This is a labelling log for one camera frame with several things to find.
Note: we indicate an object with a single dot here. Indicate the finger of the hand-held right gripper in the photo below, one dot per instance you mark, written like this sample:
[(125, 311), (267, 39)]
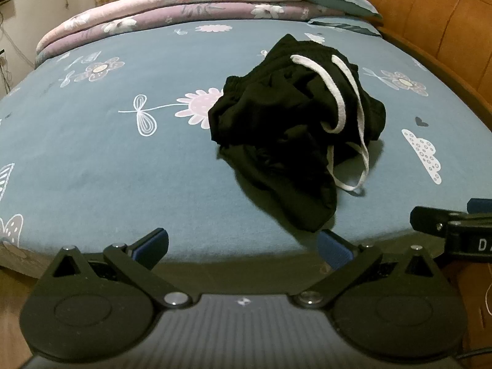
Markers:
[(426, 219), (480, 204)]

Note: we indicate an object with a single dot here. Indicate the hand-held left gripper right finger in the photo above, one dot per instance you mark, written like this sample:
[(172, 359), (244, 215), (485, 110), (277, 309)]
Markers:
[(332, 250)]

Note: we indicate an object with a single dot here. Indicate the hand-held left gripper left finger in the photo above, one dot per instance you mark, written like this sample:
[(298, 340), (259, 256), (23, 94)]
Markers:
[(152, 246)]

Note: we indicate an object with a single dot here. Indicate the wooden headboard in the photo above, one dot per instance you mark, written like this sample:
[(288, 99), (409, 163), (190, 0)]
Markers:
[(434, 19)]

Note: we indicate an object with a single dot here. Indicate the plump teal pillow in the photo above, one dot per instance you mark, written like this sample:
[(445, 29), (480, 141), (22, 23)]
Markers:
[(342, 2)]

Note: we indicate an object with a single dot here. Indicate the purple floral quilt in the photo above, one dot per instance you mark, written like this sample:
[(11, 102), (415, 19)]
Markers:
[(215, 11)]

